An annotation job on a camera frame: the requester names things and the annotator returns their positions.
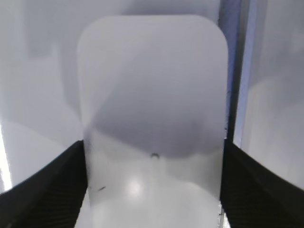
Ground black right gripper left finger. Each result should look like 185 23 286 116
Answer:
0 141 88 228

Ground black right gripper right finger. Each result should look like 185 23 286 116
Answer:
220 140 304 228

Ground white whiteboard eraser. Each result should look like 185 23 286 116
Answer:
77 15 228 228

